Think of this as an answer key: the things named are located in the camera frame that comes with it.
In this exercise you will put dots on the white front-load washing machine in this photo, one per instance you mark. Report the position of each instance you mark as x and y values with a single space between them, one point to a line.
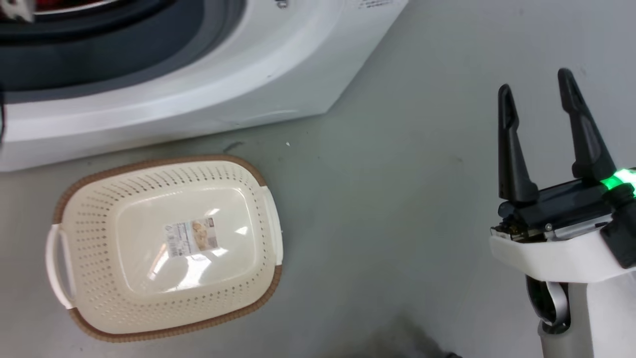
208 84

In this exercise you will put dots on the cream plastic laundry basket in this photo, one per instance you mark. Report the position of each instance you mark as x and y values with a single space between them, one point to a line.
124 298

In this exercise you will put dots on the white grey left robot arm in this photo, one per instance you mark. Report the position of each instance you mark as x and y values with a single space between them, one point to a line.
15 9

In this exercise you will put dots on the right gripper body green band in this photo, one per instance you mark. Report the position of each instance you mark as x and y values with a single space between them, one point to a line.
561 248

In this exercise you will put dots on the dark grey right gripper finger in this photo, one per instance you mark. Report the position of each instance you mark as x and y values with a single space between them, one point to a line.
513 164
586 139

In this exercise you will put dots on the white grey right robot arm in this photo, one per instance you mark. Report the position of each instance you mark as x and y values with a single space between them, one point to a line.
596 318

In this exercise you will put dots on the red garment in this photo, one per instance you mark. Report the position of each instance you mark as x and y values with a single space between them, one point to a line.
69 4

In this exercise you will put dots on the printed paper label sticker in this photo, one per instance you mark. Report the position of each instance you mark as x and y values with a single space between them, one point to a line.
192 237

